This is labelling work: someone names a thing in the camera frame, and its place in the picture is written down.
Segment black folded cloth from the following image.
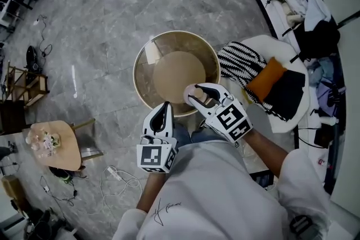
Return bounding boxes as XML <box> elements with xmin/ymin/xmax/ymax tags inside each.
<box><xmin>263</xmin><ymin>70</ymin><xmax>307</xmax><ymax>119</ymax></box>

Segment dark brown cabinet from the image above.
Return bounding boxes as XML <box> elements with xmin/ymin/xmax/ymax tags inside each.
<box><xmin>0</xmin><ymin>99</ymin><xmax>28</xmax><ymax>135</ymax></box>

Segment person's right forearm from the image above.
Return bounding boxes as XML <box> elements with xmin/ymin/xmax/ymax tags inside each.
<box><xmin>240</xmin><ymin>129</ymin><xmax>289</xmax><ymax>179</ymax></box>

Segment black round floor device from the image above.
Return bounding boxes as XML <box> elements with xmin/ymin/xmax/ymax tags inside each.
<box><xmin>25</xmin><ymin>44</ymin><xmax>43</xmax><ymax>71</ymax></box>

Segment pile of blue clothes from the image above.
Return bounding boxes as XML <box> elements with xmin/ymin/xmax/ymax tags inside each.
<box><xmin>306</xmin><ymin>57</ymin><xmax>347</xmax><ymax>119</ymax></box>

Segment person's blue jeans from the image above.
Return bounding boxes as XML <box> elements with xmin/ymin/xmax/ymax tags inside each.
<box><xmin>174</xmin><ymin>123</ymin><xmax>226</xmax><ymax>147</ymax></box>

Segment wooden side table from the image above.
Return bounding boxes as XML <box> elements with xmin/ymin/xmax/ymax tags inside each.
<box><xmin>22</xmin><ymin>118</ymin><xmax>104</xmax><ymax>172</ymax></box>

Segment pink flowers in vase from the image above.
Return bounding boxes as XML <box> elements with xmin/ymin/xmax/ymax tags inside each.
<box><xmin>25</xmin><ymin>129</ymin><xmax>61</xmax><ymax>157</ymax></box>

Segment black bag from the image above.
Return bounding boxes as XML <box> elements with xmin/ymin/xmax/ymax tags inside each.
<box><xmin>282</xmin><ymin>19</ymin><xmax>341</xmax><ymax>64</ymax></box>

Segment orange cushion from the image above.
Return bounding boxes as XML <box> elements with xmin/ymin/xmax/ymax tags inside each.
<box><xmin>246</xmin><ymin>56</ymin><xmax>288</xmax><ymax>103</ymax></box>

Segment round glass side table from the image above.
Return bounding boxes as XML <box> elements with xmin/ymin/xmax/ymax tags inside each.
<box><xmin>132</xmin><ymin>30</ymin><xmax>222</xmax><ymax>117</ymax></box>

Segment person's white shirt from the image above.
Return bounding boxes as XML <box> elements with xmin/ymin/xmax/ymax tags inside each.
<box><xmin>112</xmin><ymin>139</ymin><xmax>331</xmax><ymax>240</ymax></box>

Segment black adapter cable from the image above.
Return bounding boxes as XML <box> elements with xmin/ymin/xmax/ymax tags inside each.
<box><xmin>39</xmin><ymin>175</ymin><xmax>78</xmax><ymax>207</ymax></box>

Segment black pouch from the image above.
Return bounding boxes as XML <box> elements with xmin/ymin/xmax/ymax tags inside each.
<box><xmin>313</xmin><ymin>123</ymin><xmax>335</xmax><ymax>149</ymax></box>

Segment white beanbag chair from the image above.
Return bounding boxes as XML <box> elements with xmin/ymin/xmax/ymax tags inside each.
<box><xmin>219</xmin><ymin>35</ymin><xmax>310</xmax><ymax>134</ymax></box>

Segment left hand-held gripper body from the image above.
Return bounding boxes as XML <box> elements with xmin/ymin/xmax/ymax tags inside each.
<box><xmin>136</xmin><ymin>134</ymin><xmax>178</xmax><ymax>174</ymax></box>

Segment black strapped battery pack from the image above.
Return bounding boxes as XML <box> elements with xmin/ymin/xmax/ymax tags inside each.
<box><xmin>289</xmin><ymin>215</ymin><xmax>314</xmax><ymax>236</ymax></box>

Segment wooden open shelf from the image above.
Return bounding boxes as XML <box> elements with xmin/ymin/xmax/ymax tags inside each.
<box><xmin>5</xmin><ymin>63</ymin><xmax>50</xmax><ymax>107</ymax></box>

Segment cream plush toy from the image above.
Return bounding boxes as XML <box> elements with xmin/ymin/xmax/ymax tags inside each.
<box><xmin>281</xmin><ymin>0</ymin><xmax>306</xmax><ymax>26</ymax></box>

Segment black white zigzag blanket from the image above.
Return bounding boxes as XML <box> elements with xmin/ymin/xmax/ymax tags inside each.
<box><xmin>217</xmin><ymin>41</ymin><xmax>287</xmax><ymax>121</ymax></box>

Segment white bottle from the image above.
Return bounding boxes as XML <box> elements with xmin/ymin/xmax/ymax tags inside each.
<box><xmin>320</xmin><ymin>116</ymin><xmax>340</xmax><ymax>126</ymax></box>

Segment person's left forearm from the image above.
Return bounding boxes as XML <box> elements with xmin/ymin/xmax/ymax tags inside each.
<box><xmin>136</xmin><ymin>170</ymin><xmax>167</xmax><ymax>213</ymax></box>

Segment white cable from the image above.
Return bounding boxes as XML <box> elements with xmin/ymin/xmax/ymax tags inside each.
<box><xmin>85</xmin><ymin>165</ymin><xmax>143</xmax><ymax>216</ymax></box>

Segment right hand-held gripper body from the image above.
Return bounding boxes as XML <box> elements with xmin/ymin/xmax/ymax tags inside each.
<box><xmin>205</xmin><ymin>94</ymin><xmax>254</xmax><ymax>147</ymax></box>

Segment black box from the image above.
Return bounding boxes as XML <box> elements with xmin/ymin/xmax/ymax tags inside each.
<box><xmin>250</xmin><ymin>171</ymin><xmax>275</xmax><ymax>189</ymax></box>

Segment white power strip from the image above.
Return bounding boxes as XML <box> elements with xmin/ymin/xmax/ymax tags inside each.
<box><xmin>105</xmin><ymin>165</ymin><xmax>123</xmax><ymax>181</ymax></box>

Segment black and green device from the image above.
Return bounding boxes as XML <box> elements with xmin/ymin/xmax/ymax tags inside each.
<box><xmin>49</xmin><ymin>167</ymin><xmax>87</xmax><ymax>185</ymax></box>

